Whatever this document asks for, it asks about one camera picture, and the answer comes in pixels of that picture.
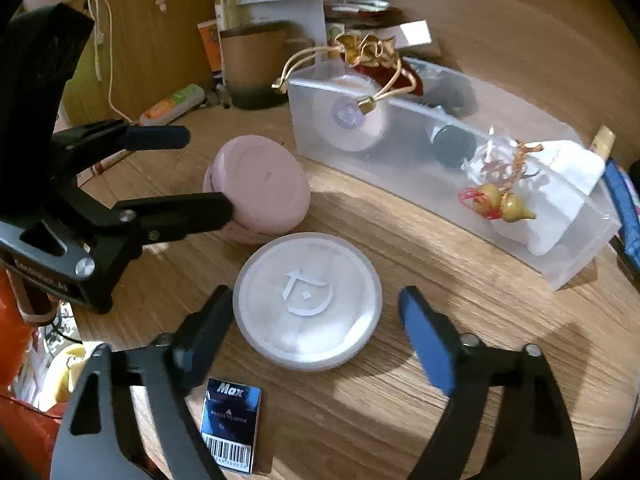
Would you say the pink round jar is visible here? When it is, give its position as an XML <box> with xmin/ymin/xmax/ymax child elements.
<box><xmin>202</xmin><ymin>134</ymin><xmax>311</xmax><ymax>245</ymax></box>

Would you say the blue Max card box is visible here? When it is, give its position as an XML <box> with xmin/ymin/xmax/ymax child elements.
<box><xmin>201</xmin><ymin>378</ymin><xmax>262</xmax><ymax>474</ymax></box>

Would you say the white round lidded container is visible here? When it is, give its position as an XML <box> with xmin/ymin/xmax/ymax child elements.
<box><xmin>233</xmin><ymin>233</ymin><xmax>383</xmax><ymax>372</ymax></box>

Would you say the orange green tube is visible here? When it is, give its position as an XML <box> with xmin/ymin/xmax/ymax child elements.
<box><xmin>138</xmin><ymin>84</ymin><xmax>206</xmax><ymax>126</ymax></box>

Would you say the orange printed packet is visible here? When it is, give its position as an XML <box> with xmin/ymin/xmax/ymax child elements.
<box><xmin>198</xmin><ymin>20</ymin><xmax>222</xmax><ymax>79</ymax></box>

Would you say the brown gradient ceramic mug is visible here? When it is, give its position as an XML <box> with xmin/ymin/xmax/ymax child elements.
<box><xmin>220</xmin><ymin>21</ymin><xmax>314</xmax><ymax>110</ymax></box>

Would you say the white tape roll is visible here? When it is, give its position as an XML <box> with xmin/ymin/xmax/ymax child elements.
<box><xmin>311</xmin><ymin>75</ymin><xmax>388</xmax><ymax>153</ymax></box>

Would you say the golden gourd charm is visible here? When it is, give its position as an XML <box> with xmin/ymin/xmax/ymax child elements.
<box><xmin>458</xmin><ymin>141</ymin><xmax>544</xmax><ymax>223</ymax></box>

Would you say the blue patchwork pouch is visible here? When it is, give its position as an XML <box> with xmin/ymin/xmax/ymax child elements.
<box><xmin>603</xmin><ymin>158</ymin><xmax>639</xmax><ymax>274</ymax></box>

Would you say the white folded cloth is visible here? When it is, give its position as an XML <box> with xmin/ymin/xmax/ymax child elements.
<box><xmin>491</xmin><ymin>140</ymin><xmax>605</xmax><ymax>257</ymax></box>

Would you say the translucent plastic storage bin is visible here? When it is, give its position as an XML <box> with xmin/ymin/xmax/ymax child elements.
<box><xmin>288</xmin><ymin>60</ymin><xmax>620</xmax><ymax>288</ymax></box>

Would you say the cream small bottle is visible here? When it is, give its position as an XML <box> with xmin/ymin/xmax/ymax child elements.
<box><xmin>590</xmin><ymin>125</ymin><xmax>616</xmax><ymax>162</ymax></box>

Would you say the white small cardboard box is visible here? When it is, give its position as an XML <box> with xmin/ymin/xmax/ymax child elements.
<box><xmin>378</xmin><ymin>20</ymin><xmax>433</xmax><ymax>49</ymax></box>

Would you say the white charging cable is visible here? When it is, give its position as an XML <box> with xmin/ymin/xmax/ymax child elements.
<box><xmin>84</xmin><ymin>0</ymin><xmax>170</xmax><ymax>124</ymax></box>

